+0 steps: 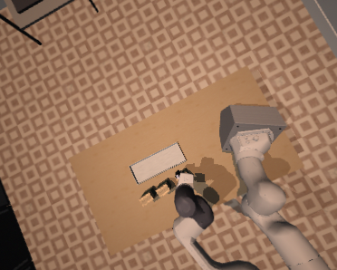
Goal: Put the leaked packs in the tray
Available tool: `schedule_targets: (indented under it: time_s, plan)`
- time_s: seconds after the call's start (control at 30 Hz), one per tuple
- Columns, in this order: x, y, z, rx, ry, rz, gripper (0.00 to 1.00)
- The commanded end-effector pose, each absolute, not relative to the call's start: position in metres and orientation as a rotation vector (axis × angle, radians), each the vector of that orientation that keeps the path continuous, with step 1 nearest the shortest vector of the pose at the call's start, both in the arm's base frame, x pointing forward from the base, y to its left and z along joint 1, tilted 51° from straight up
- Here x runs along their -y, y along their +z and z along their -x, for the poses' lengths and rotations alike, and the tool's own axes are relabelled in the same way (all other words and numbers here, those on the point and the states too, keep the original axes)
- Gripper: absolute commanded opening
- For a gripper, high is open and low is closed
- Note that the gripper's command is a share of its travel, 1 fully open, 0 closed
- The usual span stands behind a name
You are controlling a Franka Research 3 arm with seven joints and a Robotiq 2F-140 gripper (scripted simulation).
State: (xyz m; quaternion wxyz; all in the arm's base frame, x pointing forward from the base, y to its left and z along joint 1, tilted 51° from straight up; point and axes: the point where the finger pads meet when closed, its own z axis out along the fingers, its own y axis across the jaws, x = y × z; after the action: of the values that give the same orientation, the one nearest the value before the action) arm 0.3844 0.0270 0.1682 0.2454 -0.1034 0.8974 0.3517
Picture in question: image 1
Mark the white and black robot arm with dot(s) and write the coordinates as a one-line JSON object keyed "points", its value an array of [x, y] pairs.
{"points": [[262, 199]]}

